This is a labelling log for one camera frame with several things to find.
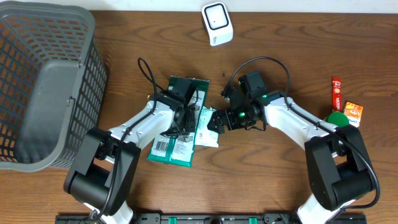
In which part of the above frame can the black mounting rail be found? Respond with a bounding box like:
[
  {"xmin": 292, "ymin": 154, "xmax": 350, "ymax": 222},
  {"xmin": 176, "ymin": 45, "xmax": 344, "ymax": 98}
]
[{"xmin": 55, "ymin": 213, "xmax": 367, "ymax": 224}]

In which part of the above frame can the white barcode scanner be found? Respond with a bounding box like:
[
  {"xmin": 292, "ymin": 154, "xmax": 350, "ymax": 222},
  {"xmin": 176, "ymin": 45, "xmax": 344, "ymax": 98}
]
[{"xmin": 201, "ymin": 1, "xmax": 234, "ymax": 47}]

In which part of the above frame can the green lid spice jar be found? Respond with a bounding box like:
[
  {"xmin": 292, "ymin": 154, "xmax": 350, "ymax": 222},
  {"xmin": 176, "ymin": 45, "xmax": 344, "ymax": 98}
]
[{"xmin": 325, "ymin": 111, "xmax": 350, "ymax": 128}]

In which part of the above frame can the white teal wipes packet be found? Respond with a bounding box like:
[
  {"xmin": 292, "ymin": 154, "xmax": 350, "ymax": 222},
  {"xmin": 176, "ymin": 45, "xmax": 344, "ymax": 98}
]
[{"xmin": 195, "ymin": 106, "xmax": 219, "ymax": 148}]

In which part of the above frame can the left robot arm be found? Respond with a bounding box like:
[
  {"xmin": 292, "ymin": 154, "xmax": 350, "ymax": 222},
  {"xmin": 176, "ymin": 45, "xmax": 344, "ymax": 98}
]
[{"xmin": 63, "ymin": 90, "xmax": 198, "ymax": 223}]

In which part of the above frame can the red white sachet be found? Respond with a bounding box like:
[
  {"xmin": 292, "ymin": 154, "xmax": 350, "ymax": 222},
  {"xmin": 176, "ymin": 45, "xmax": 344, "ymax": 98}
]
[{"xmin": 332, "ymin": 77, "xmax": 342, "ymax": 112}]

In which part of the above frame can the grey plastic shopping basket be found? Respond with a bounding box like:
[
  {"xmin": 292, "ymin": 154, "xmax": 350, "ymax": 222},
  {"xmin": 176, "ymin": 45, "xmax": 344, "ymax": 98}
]
[{"xmin": 1, "ymin": 1, "xmax": 108, "ymax": 172}]

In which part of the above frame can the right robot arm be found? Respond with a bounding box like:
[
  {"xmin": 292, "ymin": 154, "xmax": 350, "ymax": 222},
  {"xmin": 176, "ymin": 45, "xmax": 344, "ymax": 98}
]
[{"xmin": 207, "ymin": 90, "xmax": 381, "ymax": 223}]

